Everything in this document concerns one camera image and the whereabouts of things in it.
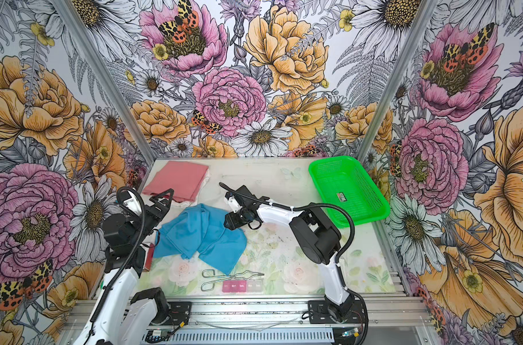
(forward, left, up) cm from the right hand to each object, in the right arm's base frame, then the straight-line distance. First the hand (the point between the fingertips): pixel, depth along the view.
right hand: (231, 227), depth 91 cm
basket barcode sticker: (+16, -51, -4) cm, 54 cm away
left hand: (0, +17, +20) cm, 27 cm away
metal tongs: (-18, +8, -4) cm, 20 cm away
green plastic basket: (+27, -53, -3) cm, 59 cm away
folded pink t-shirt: (+29, +26, -1) cm, 39 cm away
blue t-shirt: (0, +13, 0) cm, 13 cm away
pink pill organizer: (-22, -5, -3) cm, 23 cm away
